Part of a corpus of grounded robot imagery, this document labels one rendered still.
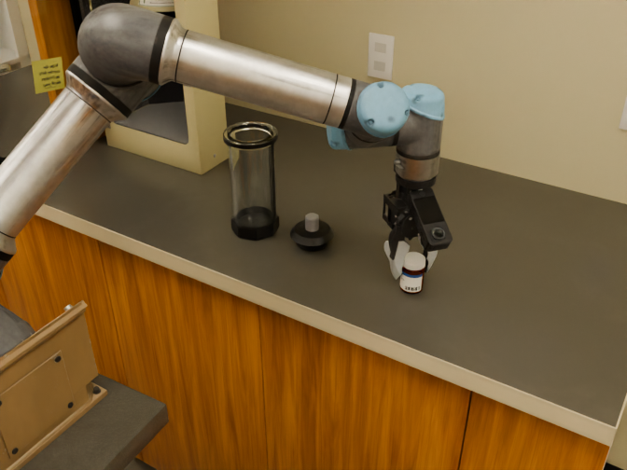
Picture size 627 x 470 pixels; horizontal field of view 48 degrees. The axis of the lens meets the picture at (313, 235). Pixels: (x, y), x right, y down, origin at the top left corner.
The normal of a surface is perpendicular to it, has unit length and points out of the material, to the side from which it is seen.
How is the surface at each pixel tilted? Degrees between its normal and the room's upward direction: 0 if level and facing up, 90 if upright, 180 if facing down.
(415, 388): 90
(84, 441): 0
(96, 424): 0
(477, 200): 0
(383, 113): 58
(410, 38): 90
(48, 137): 53
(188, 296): 90
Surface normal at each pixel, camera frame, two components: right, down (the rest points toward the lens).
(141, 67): -0.18, 0.76
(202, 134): 0.85, 0.29
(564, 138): -0.52, 0.47
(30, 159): 0.02, -0.07
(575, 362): 0.00, -0.84
